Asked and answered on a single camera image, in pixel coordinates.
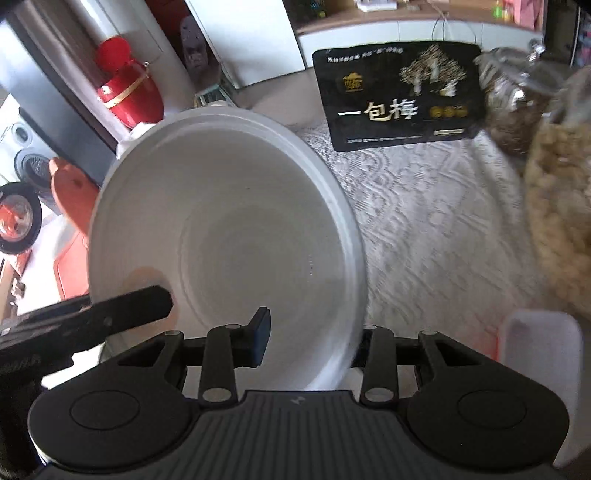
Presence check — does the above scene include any grey spotted ornament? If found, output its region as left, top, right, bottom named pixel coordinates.
left=179, top=15, right=221, bottom=86

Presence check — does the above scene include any red vase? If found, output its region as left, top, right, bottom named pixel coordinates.
left=95, top=38, right=164, bottom=134

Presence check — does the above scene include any red and white rectangular tray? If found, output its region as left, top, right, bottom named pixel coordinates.
left=496, top=310, right=583, bottom=469

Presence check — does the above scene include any white lace tablecloth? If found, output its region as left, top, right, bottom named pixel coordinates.
left=295, top=124, right=555, bottom=365

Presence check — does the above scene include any small glass jar of seeds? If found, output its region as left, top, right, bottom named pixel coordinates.
left=475, top=46, right=568, bottom=158

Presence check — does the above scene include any washing machine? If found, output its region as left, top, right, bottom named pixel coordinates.
left=0, top=95, right=61, bottom=215

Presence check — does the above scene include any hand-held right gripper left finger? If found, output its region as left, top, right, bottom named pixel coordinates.
left=117, top=307, right=273, bottom=409

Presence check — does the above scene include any pink box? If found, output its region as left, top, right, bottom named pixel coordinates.
left=512, top=0, right=548, bottom=31

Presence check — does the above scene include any wooden stool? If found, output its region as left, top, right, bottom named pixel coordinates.
left=194, top=83, right=236, bottom=109

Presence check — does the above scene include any orange plastic chair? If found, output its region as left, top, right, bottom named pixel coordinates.
left=50, top=157, right=100, bottom=301

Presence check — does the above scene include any white plastic bowl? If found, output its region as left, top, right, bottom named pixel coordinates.
left=87, top=105, right=368, bottom=393

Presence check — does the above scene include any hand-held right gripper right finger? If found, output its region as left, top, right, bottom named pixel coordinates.
left=348, top=324, right=472, bottom=406

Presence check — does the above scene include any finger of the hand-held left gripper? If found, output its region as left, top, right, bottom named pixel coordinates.
left=0, top=286, right=174, bottom=370

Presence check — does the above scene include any white cable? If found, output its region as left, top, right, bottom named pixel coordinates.
left=431, top=4, right=482, bottom=45

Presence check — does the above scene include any black round object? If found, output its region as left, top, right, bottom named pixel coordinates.
left=0, top=182, right=43, bottom=254

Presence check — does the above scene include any black snack bag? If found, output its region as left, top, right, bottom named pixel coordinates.
left=312, top=41, right=485, bottom=153

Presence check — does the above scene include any large glass jar of peanuts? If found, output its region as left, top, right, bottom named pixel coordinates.
left=524, top=65, right=591, bottom=319

